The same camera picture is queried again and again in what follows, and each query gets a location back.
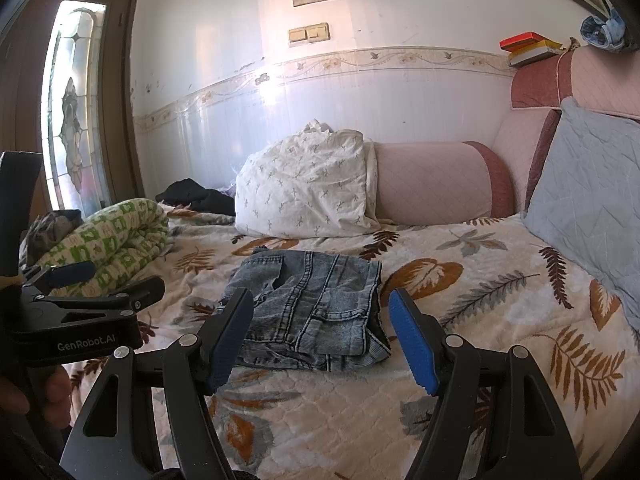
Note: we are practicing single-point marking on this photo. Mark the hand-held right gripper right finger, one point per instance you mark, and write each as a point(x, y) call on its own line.
point(412, 340)

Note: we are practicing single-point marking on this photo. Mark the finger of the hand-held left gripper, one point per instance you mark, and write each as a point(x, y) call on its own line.
point(125, 295)
point(72, 274)

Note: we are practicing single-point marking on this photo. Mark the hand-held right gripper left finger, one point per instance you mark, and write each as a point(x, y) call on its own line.
point(232, 345)

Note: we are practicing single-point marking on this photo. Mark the grey-blue denim pants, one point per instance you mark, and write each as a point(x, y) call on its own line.
point(320, 300)

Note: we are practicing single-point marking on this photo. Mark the person's left hand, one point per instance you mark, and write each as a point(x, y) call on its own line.
point(40, 390)

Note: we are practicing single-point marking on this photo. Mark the brown crumpled cloth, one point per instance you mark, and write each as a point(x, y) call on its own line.
point(55, 225)

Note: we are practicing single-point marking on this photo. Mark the green and white rolled quilt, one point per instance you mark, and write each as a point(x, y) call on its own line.
point(125, 235)

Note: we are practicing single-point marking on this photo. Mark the leaf-print cream blanket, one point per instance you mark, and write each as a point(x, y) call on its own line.
point(350, 410)

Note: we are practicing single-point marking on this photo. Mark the black cloth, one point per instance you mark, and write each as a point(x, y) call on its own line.
point(192, 195)

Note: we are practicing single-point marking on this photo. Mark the pink bolster cushion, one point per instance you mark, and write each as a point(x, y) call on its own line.
point(430, 180)

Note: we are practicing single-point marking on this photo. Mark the stained glass wooden door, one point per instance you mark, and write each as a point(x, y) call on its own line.
point(75, 110)

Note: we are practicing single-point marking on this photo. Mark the white patterned pillow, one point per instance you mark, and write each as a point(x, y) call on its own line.
point(305, 185)

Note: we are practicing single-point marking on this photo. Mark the light blue quilted pillow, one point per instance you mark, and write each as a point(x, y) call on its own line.
point(590, 200)

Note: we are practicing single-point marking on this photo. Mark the beige book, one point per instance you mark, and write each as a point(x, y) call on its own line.
point(532, 58)

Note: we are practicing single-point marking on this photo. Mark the pink padded headboard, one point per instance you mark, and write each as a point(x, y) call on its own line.
point(595, 80)

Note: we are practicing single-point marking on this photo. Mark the red flat box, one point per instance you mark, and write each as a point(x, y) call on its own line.
point(520, 40)

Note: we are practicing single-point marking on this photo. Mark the yellow book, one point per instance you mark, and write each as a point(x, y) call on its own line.
point(542, 47)

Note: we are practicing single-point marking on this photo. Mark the blue denim bundle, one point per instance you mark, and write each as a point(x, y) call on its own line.
point(602, 32)

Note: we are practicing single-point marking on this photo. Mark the beige wall switch panel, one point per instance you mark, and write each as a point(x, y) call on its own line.
point(308, 33)

